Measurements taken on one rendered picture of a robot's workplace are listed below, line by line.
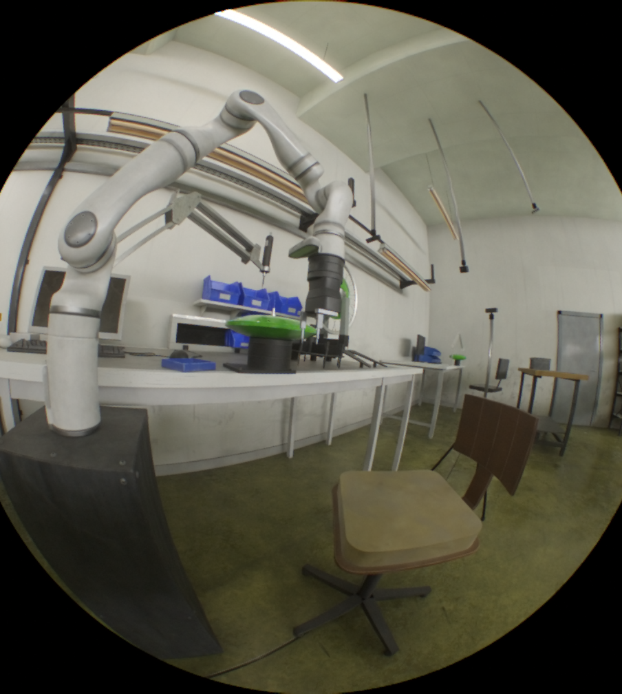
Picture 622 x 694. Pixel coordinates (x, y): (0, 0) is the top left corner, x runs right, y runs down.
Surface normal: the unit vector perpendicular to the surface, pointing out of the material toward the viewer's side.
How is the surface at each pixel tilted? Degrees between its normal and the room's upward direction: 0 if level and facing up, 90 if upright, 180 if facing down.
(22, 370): 90
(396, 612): 0
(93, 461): 0
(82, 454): 0
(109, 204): 91
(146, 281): 90
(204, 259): 90
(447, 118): 180
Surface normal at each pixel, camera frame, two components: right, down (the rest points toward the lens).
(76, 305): 0.84, 0.07
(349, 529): 0.09, -1.00
